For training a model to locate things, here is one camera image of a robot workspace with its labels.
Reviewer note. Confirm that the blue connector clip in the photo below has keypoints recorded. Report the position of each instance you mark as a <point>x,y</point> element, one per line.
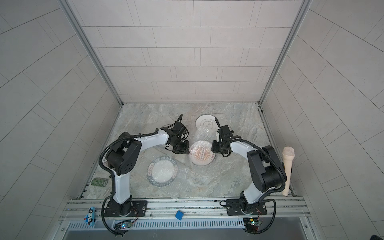
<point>90,218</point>

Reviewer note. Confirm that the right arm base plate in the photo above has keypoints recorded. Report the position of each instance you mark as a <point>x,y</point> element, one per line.
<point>240,207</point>

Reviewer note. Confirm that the green rimmed plate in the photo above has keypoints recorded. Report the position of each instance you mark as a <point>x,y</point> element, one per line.
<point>168,129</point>
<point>162,171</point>

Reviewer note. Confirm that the right circuit board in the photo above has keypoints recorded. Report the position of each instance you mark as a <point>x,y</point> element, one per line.
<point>252,225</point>

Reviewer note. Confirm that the green rimmed plate near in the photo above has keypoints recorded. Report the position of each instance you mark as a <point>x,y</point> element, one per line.
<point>162,171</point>

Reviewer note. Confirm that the blue square tag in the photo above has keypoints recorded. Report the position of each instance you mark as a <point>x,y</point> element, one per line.
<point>179,215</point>

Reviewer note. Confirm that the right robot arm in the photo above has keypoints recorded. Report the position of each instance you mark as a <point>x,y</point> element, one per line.
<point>267,172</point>

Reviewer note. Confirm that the white plate concentric rings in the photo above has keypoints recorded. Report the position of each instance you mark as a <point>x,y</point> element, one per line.
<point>204,120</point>

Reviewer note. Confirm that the orange sunburst dinner plate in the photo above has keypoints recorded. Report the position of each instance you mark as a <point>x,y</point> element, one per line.
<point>201,153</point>

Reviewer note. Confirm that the bubble wrap sheet near plate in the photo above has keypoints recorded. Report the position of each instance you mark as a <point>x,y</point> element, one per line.
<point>140,184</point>

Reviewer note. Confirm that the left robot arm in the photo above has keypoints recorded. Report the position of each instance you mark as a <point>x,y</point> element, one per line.
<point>120,157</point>

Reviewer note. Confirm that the green patterned roll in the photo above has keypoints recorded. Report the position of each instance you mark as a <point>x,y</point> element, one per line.
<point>99,182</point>

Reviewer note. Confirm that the green rimmed plate far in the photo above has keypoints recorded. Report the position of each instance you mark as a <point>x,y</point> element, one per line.
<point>168,129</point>

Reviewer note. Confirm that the beige foam microphone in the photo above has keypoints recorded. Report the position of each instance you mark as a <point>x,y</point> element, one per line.
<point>288,155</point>

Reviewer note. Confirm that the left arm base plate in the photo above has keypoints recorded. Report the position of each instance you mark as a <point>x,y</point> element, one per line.
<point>128,209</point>

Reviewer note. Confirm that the circuit board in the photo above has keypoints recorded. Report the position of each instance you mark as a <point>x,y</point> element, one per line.
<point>123,226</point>
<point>252,225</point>

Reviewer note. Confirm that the left circuit board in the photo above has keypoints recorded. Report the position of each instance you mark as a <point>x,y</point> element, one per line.
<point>123,226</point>

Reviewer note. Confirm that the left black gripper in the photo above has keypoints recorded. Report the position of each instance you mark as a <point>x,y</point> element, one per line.
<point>185,150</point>

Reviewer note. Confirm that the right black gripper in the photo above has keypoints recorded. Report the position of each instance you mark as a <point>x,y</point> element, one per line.
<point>214,148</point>

